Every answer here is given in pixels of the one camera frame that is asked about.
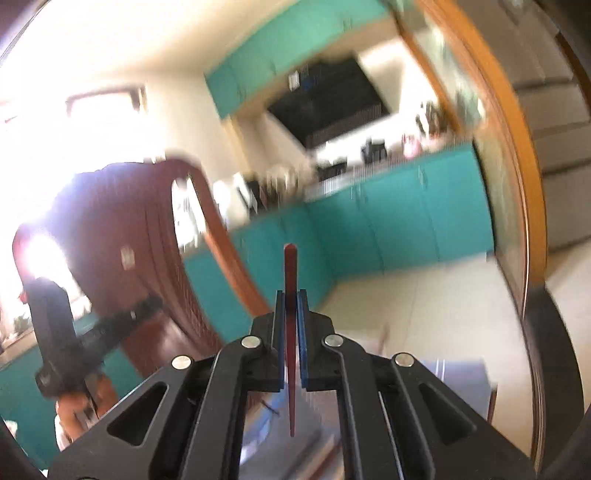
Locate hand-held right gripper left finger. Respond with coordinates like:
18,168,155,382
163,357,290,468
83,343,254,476
48,290,287,480

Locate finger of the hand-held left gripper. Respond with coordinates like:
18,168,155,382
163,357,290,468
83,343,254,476
90,295,163,356

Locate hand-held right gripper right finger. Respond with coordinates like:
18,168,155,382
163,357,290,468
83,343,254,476
298,288,536,480

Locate red-brown chopstick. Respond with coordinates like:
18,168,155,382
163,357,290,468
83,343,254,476
283,244,300,437

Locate person's left hand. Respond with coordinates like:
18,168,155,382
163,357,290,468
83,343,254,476
54,374,118,450

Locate carved wooden chair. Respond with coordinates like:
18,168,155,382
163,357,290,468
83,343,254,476
13,157,278,407

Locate blue plaid cloth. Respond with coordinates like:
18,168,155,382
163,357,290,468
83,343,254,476
238,360,497,480

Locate teal base cabinets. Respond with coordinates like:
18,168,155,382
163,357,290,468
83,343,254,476
0,142,496,462

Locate black wok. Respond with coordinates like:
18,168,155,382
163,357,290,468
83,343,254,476
318,158,348,182

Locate black lidded pot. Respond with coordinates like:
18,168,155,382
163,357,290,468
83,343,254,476
361,138,387,164

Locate bright window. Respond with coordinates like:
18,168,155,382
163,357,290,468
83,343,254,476
65,85,147,121

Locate black range hood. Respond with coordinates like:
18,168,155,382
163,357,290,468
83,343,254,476
267,54,393,147

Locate wooden framed glass sliding door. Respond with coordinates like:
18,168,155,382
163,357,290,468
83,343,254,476
397,0,550,462

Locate stainless steel pot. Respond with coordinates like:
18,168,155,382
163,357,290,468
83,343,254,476
416,100,446,139

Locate silver refrigerator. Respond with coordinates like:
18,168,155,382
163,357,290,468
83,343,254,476
505,0,591,252

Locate teal wall cabinets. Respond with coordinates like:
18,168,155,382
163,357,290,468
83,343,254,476
204,0,393,120

